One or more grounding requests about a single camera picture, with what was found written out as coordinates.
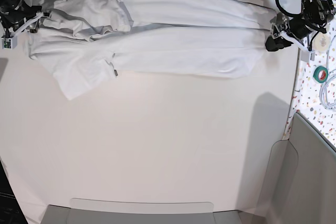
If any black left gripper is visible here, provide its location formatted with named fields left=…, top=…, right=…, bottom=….
left=265, top=15, right=314, bottom=52

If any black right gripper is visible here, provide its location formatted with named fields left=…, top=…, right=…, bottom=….
left=1, top=1, right=42, bottom=33

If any white t-shirt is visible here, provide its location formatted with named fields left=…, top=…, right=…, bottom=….
left=27, top=0, right=276, bottom=100

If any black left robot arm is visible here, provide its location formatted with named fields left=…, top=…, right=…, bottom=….
left=265, top=0, right=335, bottom=52

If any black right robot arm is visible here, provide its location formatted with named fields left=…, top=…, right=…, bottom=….
left=1, top=0, right=41, bottom=38

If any clear tape dispenser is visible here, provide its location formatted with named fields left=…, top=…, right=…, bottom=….
left=312, top=33, right=331, bottom=52

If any green tape roll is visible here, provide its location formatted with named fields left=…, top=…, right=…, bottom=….
left=313, top=66, right=329, bottom=83

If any terrazzo pattern side surface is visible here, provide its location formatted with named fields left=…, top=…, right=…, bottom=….
left=282, top=19, right=335, bottom=146

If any grey chair right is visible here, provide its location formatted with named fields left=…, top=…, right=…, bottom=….
left=239, top=113, right=335, bottom=223

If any white coiled cable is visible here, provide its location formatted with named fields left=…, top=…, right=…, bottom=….
left=319, top=35, right=336, bottom=110

